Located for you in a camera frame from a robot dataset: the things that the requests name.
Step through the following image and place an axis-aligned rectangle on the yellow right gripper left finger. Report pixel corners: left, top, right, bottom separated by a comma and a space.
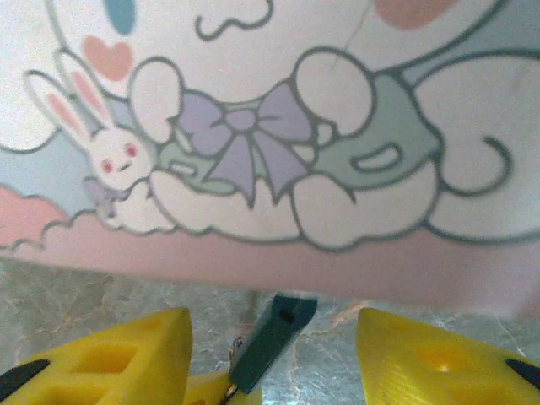
0, 306, 193, 405

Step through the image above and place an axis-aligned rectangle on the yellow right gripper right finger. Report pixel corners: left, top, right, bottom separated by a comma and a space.
356, 306, 540, 405

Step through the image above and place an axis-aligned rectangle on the cartoon print tin box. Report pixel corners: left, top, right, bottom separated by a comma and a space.
0, 0, 540, 321

